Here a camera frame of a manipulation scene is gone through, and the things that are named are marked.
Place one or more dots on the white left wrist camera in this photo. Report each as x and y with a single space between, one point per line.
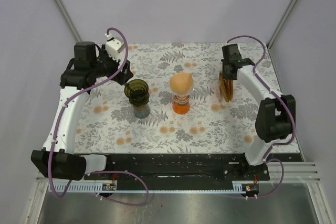
114 46

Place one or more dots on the orange coffee filter box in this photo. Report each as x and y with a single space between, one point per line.
225 95

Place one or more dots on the clear glass dripper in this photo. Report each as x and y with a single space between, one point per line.
183 98

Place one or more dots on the glass beaker with coffee grounds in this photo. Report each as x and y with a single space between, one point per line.
142 112

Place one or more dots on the brown paper coffee filter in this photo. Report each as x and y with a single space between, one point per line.
181 82

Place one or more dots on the stack of brown filters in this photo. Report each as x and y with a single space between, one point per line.
226 87

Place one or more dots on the white slotted cable duct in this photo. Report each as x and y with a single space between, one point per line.
164 187

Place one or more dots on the green glass dripper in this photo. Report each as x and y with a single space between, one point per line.
137 91

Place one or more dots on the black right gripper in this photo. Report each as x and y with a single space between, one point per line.
226 76

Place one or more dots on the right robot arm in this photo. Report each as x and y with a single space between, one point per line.
275 121

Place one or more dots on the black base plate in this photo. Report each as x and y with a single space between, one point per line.
181 168

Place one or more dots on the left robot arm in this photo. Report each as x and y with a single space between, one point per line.
56 159

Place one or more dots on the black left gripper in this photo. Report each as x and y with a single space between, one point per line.
122 77

